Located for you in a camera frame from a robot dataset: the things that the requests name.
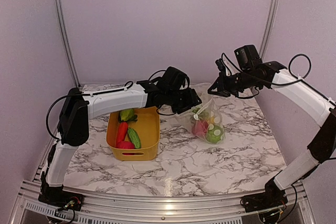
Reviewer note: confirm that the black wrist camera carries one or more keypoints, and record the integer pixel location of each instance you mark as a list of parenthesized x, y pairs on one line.
[(172, 80), (248, 57)]

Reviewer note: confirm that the aluminium corner post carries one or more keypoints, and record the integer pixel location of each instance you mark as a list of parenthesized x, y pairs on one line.
[(66, 42), (268, 28)]

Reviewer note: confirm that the green toy grape bunch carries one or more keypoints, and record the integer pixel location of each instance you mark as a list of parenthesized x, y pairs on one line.
[(200, 113)]

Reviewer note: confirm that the green toy apple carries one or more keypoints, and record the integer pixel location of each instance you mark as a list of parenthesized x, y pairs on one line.
[(214, 134)]

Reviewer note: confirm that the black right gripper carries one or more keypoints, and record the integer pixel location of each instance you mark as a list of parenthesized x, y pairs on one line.
[(219, 83)]

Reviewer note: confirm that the red toy apple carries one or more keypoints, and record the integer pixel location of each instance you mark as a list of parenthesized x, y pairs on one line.
[(125, 145)]

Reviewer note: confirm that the red toy chili pepper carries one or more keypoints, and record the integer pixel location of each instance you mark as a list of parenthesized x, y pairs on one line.
[(121, 132)]

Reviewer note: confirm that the green toy bitter gourd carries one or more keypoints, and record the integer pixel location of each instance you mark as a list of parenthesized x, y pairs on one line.
[(134, 138)]

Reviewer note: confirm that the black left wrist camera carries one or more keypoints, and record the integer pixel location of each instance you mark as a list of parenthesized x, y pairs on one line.
[(172, 80)]

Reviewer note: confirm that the yellow plastic basket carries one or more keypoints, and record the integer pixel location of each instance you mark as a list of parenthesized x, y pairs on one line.
[(148, 128)]

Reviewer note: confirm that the clear polka dot zip bag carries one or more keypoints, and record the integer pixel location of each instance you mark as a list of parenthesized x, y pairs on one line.
[(186, 118)]

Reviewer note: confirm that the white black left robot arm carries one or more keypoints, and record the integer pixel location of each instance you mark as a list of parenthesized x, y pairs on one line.
[(80, 107)]

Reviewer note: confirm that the red toy pomegranate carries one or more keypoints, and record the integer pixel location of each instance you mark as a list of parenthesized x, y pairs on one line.
[(200, 128)]

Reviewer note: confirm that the yellow toy lemon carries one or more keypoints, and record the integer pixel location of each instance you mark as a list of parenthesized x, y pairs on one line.
[(212, 120)]

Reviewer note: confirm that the left aluminium corner post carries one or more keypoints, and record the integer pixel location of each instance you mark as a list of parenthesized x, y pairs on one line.
[(66, 42)]

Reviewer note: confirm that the right aluminium corner post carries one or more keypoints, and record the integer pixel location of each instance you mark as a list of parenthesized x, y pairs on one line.
[(268, 28)]

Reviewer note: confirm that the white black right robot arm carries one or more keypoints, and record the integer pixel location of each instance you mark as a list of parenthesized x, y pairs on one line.
[(303, 122)]

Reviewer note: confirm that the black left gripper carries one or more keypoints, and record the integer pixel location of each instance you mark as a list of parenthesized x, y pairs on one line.
[(192, 100)]

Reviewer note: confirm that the green toy pear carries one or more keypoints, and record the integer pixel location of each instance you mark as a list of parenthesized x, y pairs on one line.
[(127, 115)]

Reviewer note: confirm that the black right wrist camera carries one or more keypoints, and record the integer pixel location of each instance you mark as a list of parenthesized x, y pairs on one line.
[(248, 57)]

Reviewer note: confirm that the aluminium front frame rail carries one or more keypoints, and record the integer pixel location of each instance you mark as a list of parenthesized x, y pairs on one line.
[(112, 208)]

